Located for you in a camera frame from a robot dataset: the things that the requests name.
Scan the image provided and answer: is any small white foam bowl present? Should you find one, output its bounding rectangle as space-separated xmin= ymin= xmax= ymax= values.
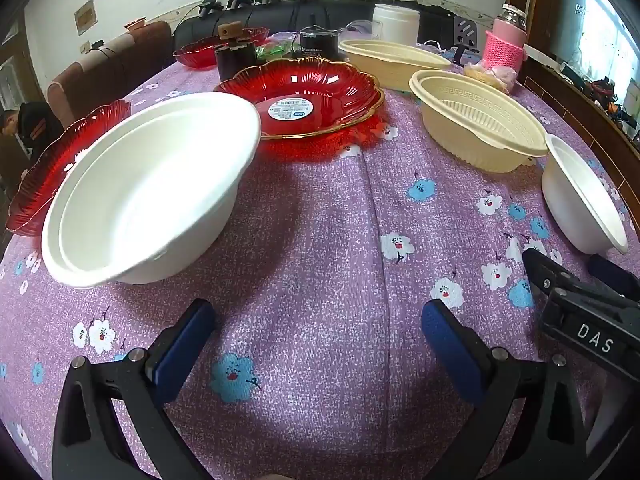
xmin=541 ymin=133 xmax=629 ymax=256

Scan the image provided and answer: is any large white foam bowl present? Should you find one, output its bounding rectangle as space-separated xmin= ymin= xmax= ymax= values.
xmin=41 ymin=92 xmax=262 ymax=288

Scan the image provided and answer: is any cream plastic bowl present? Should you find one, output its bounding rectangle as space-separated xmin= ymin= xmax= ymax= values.
xmin=409 ymin=70 xmax=548 ymax=174
xmin=338 ymin=39 xmax=451 ymax=92

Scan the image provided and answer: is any red gold-rimmed flower plate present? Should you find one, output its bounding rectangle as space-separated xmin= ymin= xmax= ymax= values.
xmin=215 ymin=58 xmax=385 ymax=141

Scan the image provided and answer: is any bagged snack bowl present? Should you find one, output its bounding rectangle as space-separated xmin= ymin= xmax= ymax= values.
xmin=463 ymin=60 xmax=518 ymax=94

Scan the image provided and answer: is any red plate at table edge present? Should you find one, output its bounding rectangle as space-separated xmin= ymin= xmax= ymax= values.
xmin=6 ymin=100 xmax=131 ymax=236

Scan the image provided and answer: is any pink sleeved bottle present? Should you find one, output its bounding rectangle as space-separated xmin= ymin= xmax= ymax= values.
xmin=482 ymin=3 xmax=527 ymax=73

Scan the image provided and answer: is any black phone stand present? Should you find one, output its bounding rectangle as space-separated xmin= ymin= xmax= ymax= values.
xmin=451 ymin=15 xmax=480 ymax=66

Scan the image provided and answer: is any seated man in black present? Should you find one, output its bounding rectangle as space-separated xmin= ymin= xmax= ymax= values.
xmin=1 ymin=102 xmax=64 ymax=165

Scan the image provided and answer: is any brown armchair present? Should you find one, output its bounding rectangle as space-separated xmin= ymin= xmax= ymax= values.
xmin=47 ymin=21 xmax=174 ymax=127

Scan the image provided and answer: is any white plastic jar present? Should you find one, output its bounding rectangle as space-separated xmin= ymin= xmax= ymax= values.
xmin=372 ymin=3 xmax=421 ymax=47

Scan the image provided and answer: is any dark mug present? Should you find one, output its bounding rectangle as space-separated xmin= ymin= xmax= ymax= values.
xmin=215 ymin=42 xmax=257 ymax=81

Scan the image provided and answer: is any far red plate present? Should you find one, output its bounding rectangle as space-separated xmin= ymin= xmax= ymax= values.
xmin=174 ymin=27 xmax=270 ymax=70

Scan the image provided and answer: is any black leather sofa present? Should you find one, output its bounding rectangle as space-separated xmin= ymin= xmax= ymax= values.
xmin=174 ymin=0 xmax=454 ymax=50

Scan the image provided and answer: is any green packet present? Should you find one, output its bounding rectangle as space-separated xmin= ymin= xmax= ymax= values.
xmin=256 ymin=40 xmax=293 ymax=64

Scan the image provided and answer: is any black round tin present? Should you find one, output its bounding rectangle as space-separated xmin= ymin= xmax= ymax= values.
xmin=298 ymin=25 xmax=340 ymax=61

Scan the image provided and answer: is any small wall plaque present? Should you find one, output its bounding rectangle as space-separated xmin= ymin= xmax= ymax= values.
xmin=74 ymin=0 xmax=98 ymax=36

